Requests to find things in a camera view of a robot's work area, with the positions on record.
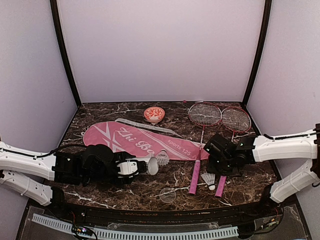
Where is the shuttlecock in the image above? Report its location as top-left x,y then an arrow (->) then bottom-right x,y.
200,172 -> 216,191
155,149 -> 170,166

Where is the white shuttlecock tube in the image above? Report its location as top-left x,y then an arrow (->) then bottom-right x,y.
136,156 -> 159,176

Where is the clear plastic tube lid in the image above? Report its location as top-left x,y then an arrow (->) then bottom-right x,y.
159,187 -> 177,203

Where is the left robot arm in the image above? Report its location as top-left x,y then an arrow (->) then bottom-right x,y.
0,142 -> 139,218

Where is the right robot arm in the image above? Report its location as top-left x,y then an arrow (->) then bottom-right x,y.
203,124 -> 320,217

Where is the right red badminton racket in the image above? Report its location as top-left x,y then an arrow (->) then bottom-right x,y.
214,107 -> 252,199

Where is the red badminton racket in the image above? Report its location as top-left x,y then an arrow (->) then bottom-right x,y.
214,107 -> 252,199
188,101 -> 222,195

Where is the left red badminton racket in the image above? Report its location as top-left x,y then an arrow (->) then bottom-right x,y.
188,101 -> 222,195

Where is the pink racket bag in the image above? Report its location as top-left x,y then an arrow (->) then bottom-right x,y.
83,121 -> 209,161

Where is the shuttlecock on bag edge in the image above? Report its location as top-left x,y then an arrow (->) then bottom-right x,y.
155,149 -> 170,166

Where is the red white patterned bowl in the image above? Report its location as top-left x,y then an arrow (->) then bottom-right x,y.
143,106 -> 165,123

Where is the white cable tray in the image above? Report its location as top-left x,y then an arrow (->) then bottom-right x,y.
32,213 -> 239,240

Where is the right black frame post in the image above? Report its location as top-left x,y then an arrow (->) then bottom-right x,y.
241,0 -> 272,109

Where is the black frame post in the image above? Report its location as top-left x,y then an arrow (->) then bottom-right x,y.
241,0 -> 272,109
49,0 -> 82,108

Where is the left black frame post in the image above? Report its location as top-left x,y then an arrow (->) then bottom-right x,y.
49,0 -> 82,108

